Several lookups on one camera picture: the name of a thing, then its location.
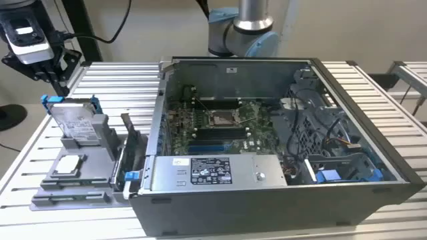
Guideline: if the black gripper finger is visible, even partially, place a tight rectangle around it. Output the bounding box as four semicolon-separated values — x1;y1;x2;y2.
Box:
0;52;47;82
46;49;84;97

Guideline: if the hard disk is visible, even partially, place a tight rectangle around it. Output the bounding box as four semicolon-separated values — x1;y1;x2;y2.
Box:
40;94;103;141

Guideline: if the grey disk bay cage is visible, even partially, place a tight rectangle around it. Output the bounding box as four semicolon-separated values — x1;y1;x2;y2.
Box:
271;68;401;186

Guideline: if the black round stand base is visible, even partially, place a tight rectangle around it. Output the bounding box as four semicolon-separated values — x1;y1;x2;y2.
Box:
0;104;28;132

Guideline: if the graphics card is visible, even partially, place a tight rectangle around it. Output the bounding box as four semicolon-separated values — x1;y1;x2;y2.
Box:
111;113;143;190

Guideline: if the silver CPU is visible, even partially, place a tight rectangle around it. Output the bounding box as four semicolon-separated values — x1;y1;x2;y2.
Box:
54;154;86;174

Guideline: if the grey parts rack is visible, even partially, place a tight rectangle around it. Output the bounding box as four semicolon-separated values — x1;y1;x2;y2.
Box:
30;113;150;212

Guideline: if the black board heatsink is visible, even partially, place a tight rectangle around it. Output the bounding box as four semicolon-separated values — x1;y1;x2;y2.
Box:
182;85;198;104

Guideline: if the green RAM stick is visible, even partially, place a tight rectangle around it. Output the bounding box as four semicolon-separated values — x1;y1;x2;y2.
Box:
42;175;111;185
32;192;106;202

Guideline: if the black RAM slot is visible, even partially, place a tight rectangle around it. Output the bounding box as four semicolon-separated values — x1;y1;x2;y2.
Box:
195;127;250;135
194;103;244;110
192;98;243;105
195;133;251;141

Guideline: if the silver power supply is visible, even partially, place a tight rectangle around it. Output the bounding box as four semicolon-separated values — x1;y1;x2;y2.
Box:
148;154;289;195

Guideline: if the black expansion slot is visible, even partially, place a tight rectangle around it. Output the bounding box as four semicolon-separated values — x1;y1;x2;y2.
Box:
188;139;226;147

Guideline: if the CPU socket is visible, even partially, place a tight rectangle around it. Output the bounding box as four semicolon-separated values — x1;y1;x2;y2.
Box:
207;109;240;129

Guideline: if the blue expansion slot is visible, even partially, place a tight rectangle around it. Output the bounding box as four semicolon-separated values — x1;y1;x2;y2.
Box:
188;146;228;154

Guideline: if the metal socket cover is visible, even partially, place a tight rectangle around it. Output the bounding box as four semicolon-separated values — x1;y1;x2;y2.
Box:
232;104;260;123

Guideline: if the black power supply label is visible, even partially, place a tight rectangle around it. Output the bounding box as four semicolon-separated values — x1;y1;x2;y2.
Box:
190;156;232;185

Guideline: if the green motherboard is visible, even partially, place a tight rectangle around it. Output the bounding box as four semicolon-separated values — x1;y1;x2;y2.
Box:
164;98;285;157

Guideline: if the black open PC case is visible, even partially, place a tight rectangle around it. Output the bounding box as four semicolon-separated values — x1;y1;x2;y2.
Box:
128;56;427;237

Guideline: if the black box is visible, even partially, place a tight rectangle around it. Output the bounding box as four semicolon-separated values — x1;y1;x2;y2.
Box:
367;73;401;92

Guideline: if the metal slat side table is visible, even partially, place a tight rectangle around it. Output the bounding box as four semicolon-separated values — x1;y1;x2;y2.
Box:
386;60;427;95

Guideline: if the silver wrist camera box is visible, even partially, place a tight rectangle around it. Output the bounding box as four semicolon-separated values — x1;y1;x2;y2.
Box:
6;18;55;65

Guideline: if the black frame post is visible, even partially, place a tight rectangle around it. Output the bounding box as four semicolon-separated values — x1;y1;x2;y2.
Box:
62;0;104;63

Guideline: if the black camera cable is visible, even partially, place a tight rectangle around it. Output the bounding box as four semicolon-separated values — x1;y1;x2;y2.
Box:
58;0;134;44

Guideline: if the black floor cable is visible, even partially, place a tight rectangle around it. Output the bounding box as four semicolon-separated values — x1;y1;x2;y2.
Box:
0;143;22;153

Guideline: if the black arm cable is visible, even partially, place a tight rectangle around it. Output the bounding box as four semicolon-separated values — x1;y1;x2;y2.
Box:
195;0;211;16

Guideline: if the long black wire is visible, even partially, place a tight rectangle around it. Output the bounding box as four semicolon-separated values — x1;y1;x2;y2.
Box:
286;91;303;161

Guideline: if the short black wire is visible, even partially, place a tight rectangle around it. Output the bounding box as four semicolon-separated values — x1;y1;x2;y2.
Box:
326;117;345;141

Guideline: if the yellow red wire bundle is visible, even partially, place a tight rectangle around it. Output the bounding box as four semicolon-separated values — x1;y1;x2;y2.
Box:
329;136;351;148

